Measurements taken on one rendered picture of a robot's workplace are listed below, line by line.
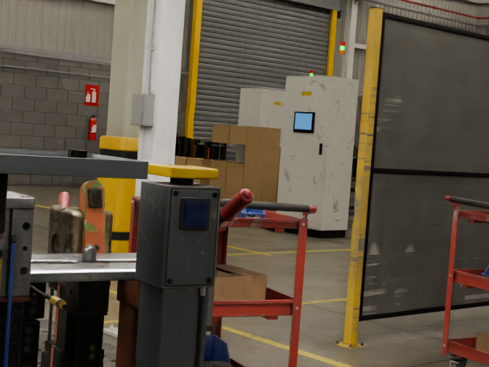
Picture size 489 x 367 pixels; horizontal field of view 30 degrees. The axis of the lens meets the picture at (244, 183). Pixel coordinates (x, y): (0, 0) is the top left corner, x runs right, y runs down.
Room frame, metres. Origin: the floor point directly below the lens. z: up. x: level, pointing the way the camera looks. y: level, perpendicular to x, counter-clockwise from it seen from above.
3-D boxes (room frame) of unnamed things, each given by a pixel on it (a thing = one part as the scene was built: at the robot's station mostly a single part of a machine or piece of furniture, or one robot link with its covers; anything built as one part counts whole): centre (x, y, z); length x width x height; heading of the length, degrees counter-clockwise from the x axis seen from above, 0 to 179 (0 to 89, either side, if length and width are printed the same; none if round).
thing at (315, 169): (11.66, -0.88, 1.22); 0.80 x 0.54 x 2.45; 42
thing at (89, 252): (1.32, 0.22, 1.00); 0.02 x 0.02 x 0.04
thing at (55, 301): (1.04, 0.22, 1.00); 0.12 x 0.01 x 0.01; 33
